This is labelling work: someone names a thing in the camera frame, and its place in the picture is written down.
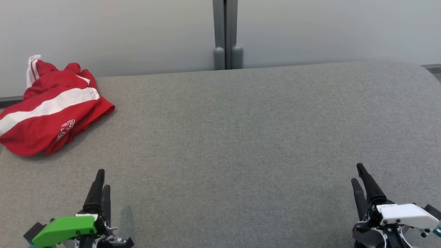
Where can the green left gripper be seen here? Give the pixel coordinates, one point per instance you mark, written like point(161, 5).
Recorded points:
point(65, 229)

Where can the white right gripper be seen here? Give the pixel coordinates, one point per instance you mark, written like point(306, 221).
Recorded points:
point(406, 213)

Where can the red shorts with white stripe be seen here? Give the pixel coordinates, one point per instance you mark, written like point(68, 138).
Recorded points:
point(51, 131)

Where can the red Bulls jersey white sleeves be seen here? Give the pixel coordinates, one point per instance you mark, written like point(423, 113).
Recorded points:
point(43, 67)

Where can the dark grey baseboard strip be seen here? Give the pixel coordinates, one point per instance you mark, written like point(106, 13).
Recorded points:
point(432, 68)
point(10, 100)

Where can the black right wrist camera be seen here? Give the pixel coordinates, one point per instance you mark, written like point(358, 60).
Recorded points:
point(433, 210)

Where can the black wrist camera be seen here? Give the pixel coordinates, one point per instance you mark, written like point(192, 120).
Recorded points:
point(34, 231)
point(433, 210)

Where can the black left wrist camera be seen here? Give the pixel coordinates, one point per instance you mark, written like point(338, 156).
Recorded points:
point(34, 231)

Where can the teal right camera connector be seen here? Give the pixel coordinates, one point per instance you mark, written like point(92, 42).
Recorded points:
point(438, 229)

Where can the grey partition post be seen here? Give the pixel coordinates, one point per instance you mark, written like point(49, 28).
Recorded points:
point(225, 34)

